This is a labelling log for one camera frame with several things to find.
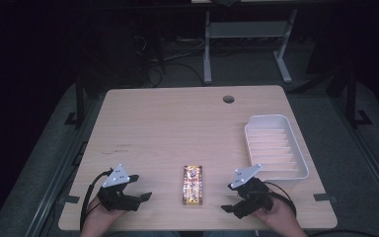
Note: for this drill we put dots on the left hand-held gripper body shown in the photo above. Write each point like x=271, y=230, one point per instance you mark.
x=116, y=177

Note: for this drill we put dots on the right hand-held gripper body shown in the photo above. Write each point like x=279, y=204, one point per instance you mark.
x=255, y=196

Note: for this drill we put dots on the colourful snack packet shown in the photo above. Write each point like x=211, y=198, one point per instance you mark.
x=192, y=185

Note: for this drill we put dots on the white plastic tray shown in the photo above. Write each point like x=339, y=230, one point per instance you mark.
x=274, y=148

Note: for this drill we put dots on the person's right hand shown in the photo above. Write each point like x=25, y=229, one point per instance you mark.
x=278, y=217

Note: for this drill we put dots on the person's left hand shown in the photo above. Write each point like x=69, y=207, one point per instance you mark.
x=100, y=215

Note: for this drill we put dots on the black tape strip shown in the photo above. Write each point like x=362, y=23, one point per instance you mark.
x=69, y=199
x=325, y=197

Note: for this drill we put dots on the black metal stand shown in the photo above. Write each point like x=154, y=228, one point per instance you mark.
x=79, y=102
x=352, y=102

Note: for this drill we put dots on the aluminium floor rail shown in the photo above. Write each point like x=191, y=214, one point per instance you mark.
x=368, y=158
x=56, y=184

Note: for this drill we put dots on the white metal desk frame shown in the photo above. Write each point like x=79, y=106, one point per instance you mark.
x=243, y=29

